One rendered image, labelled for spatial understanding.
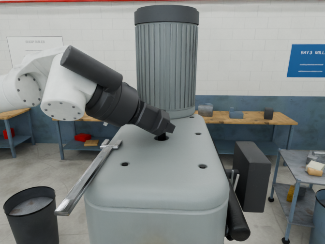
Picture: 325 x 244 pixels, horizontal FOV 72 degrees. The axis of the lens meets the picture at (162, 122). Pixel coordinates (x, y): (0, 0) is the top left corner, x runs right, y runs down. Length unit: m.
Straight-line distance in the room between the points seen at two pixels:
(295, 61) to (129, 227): 5.04
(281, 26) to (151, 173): 4.85
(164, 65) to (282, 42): 4.56
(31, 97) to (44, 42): 4.99
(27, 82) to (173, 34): 0.39
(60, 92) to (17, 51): 5.41
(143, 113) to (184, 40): 0.31
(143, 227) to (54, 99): 0.24
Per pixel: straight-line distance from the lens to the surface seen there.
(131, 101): 0.43
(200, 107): 4.34
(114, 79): 0.39
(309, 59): 5.38
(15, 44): 5.79
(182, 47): 0.67
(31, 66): 0.46
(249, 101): 5.05
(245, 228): 0.44
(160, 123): 0.45
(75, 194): 0.35
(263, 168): 0.86
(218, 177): 0.40
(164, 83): 0.66
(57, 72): 0.40
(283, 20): 5.14
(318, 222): 3.01
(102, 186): 0.38
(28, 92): 0.46
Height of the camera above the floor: 2.09
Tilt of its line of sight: 18 degrees down
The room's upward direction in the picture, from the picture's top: straight up
